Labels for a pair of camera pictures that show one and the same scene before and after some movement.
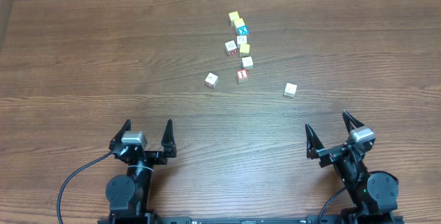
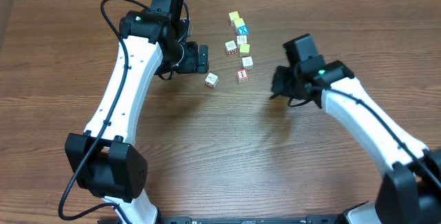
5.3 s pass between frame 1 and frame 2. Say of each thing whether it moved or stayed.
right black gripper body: moved
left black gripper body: moved
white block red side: stayed
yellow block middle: stayed
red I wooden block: stayed
